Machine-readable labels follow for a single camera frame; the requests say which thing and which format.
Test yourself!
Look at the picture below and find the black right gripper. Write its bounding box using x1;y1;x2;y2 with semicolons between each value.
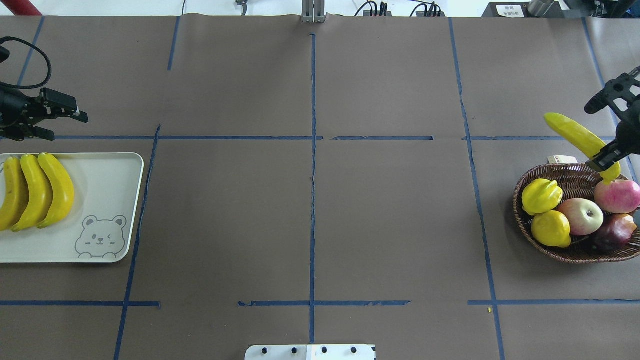
585;107;640;173

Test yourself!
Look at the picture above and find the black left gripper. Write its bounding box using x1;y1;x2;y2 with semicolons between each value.
0;85;89;142

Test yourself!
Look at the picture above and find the yellow banana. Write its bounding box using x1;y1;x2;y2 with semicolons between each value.
0;156;29;231
543;112;622;182
36;152;75;229
11;153;53;232

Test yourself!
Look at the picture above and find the brown wicker basket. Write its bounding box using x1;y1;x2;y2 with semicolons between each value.
512;163;640;264

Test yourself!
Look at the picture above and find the pink red apple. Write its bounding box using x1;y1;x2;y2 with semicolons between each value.
594;179;640;214

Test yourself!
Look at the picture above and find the paper price tag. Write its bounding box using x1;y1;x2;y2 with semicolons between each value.
547;155;579;165

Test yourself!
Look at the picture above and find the pale green red apple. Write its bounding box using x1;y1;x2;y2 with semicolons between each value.
557;198;605;236

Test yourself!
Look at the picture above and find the dark red pomegranate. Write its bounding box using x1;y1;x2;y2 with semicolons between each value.
590;214;637;252

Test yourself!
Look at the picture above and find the yellow starfruit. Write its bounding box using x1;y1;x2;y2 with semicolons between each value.
521;178;563;216

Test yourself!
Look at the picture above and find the white rectangular tray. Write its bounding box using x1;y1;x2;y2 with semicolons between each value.
0;152;145;264

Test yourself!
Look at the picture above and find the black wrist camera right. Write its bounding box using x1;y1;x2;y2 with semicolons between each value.
583;67;640;122

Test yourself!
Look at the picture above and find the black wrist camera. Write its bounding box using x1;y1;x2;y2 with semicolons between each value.
583;67;640;122
0;46;10;64

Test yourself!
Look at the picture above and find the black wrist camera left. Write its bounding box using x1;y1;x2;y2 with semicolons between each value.
0;46;10;64

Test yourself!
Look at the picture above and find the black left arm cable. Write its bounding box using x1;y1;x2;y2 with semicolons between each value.
0;36;53;91

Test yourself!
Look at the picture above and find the aluminium frame post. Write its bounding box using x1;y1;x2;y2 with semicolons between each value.
301;0;326;24

